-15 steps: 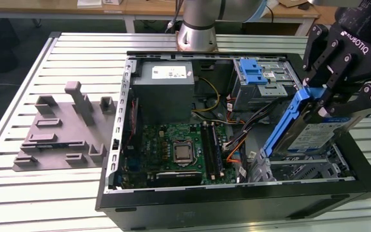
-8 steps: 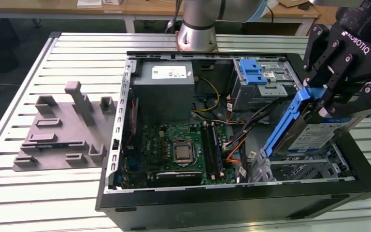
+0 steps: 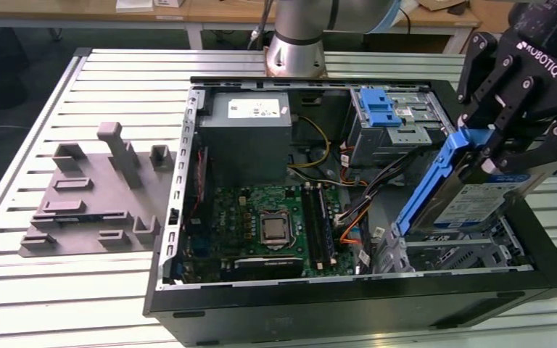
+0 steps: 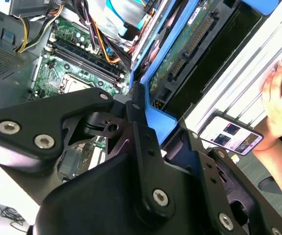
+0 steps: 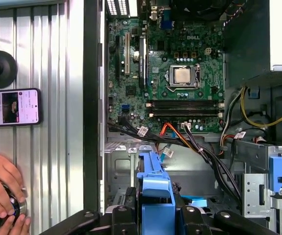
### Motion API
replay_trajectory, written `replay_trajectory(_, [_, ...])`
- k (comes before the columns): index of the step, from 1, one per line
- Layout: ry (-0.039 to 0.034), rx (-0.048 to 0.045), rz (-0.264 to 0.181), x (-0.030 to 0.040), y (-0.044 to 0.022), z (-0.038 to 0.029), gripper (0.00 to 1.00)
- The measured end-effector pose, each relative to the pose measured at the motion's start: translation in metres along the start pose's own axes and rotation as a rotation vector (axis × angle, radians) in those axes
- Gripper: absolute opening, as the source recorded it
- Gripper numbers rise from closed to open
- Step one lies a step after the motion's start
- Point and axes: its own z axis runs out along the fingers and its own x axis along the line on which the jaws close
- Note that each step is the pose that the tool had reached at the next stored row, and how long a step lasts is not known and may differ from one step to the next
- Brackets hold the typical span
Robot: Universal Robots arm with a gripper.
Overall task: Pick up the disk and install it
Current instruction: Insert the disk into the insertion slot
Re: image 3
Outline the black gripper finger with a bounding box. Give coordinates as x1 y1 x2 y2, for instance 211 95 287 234
456 31 539 163
493 121 557 175

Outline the hard disk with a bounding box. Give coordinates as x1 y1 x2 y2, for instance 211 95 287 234
391 126 548 237

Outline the metal disk bay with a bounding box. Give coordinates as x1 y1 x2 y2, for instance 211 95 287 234
372 217 524 275

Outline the wooden cabinet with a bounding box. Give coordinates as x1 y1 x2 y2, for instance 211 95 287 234
461 0 527 55

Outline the metal optical drive cage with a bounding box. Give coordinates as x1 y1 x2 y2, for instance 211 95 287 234
347 86 457 167

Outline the blue plastic drive latch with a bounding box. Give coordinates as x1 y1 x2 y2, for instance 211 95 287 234
359 88 404 128

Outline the brown cardboard piece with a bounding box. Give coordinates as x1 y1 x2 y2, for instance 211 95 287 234
416 0 469 16

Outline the grey power supply unit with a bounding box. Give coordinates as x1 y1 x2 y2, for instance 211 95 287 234
196 91 293 186

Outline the CPU socket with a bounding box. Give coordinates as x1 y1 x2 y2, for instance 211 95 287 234
256 208 295 254

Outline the silver CPU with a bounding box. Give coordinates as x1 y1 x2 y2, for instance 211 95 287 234
263 219 289 240

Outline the green motherboard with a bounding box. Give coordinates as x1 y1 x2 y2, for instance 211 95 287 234
181 183 357 283

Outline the black PC case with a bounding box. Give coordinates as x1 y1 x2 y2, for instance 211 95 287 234
141 75 557 347

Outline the black graphics card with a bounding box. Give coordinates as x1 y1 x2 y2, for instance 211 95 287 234
220 255 304 281

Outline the grey parts rack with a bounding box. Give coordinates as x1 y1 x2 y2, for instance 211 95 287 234
16 121 179 258

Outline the wooden desk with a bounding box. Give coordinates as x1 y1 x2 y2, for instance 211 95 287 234
0 0 483 55

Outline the black cable bundle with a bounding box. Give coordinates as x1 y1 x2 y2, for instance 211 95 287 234
336 148 425 225

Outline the yellow wire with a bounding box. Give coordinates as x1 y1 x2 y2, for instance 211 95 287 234
288 115 333 170

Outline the orange flat wire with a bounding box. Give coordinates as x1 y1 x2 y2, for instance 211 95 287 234
339 206 372 244

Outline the red wire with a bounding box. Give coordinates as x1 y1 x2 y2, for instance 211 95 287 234
189 146 212 224

